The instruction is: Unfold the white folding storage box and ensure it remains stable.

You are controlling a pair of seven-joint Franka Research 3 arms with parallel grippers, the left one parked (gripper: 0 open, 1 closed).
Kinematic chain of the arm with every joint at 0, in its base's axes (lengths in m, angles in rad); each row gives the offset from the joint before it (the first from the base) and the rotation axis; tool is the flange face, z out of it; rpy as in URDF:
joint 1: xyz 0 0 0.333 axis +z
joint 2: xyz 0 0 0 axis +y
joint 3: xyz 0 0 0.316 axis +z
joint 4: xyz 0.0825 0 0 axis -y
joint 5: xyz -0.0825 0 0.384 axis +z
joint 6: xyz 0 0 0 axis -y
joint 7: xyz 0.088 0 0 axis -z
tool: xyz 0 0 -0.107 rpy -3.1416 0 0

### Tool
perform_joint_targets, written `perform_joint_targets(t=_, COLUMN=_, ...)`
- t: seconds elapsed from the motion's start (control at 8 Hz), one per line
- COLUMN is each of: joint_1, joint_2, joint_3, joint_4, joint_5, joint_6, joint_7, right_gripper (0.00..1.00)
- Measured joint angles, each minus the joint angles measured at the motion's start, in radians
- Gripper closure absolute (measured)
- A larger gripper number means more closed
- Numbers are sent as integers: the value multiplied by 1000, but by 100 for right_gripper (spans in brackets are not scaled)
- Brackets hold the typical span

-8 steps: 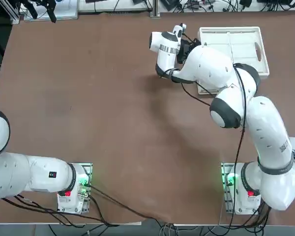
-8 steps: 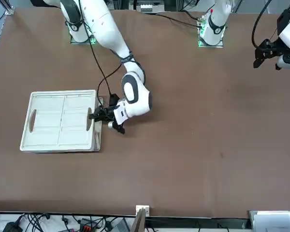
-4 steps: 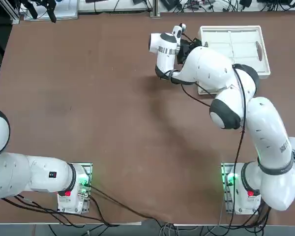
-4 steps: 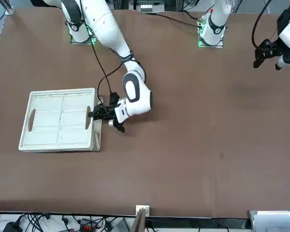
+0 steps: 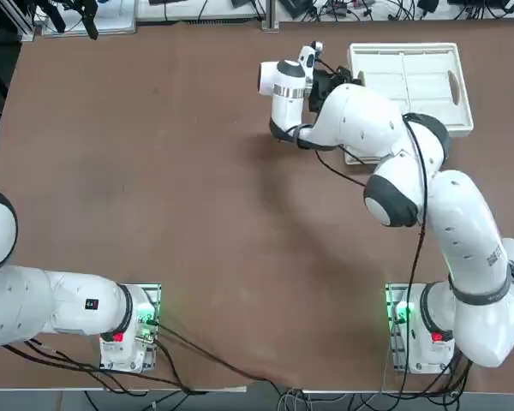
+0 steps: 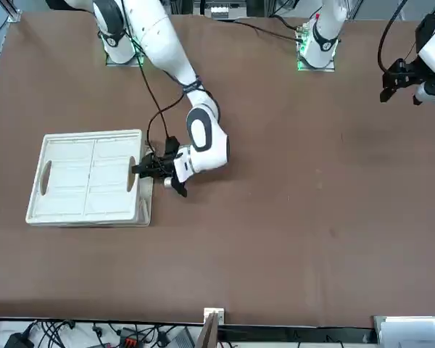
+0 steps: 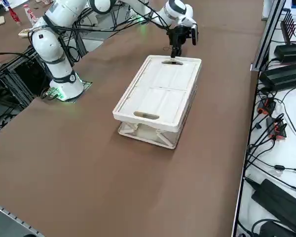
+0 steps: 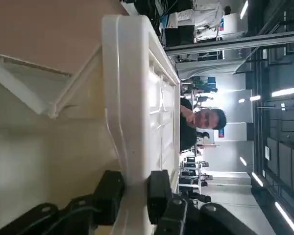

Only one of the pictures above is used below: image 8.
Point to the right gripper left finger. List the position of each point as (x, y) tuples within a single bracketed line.
[(109, 195)]

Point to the seated person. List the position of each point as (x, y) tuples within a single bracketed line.
[(205, 120)]

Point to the white folding storage box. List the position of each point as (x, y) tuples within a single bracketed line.
[(127, 98)]

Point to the ceiling light strip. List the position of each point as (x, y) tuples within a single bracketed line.
[(283, 92), (255, 98), (244, 8)]

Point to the person in white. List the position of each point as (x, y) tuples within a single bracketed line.
[(210, 14)]

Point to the metal equipment rack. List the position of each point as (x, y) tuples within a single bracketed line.
[(193, 176)]

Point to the black monitor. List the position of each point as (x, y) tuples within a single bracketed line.
[(180, 35)]

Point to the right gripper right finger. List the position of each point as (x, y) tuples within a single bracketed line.
[(160, 193)]

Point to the white cabinet with blue logo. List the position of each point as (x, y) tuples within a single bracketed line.
[(232, 22), (232, 132)]

